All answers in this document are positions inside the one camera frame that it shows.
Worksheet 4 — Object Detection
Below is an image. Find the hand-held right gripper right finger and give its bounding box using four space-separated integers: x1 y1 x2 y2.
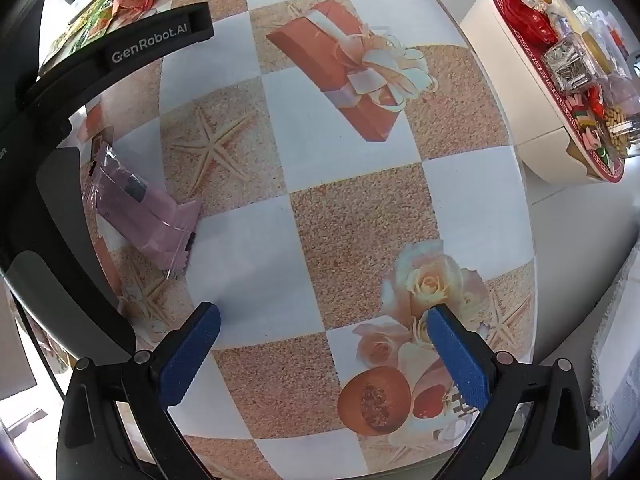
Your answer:
427 304 592 480

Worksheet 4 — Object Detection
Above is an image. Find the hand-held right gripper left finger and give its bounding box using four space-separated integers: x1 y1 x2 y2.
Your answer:
56 301 222 480

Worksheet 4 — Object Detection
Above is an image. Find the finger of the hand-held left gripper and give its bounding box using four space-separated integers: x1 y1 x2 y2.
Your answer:
194 2 215 42

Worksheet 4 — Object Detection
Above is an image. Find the pink snack packet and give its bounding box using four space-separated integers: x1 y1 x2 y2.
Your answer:
82 140 202 281

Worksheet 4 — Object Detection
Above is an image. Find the green snack packet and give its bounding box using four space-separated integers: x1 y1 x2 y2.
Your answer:
50 0 122 63

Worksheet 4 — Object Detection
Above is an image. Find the white fringed cloth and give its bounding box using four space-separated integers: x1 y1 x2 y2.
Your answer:
591 255 640 463

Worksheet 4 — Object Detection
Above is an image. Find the checkered printed tablecloth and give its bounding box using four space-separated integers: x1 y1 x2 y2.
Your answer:
40 0 540 480

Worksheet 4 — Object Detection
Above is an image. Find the colourful striped candy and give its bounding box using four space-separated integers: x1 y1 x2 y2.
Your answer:
570 92 608 153

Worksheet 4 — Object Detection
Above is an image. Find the white round side table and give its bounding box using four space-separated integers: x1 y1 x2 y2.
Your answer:
459 0 626 186

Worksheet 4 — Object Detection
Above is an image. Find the red patterned round tray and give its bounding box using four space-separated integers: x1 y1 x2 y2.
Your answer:
487 0 626 183

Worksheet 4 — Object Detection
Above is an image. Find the red plastic dish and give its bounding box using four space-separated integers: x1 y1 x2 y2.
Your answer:
497 0 558 46

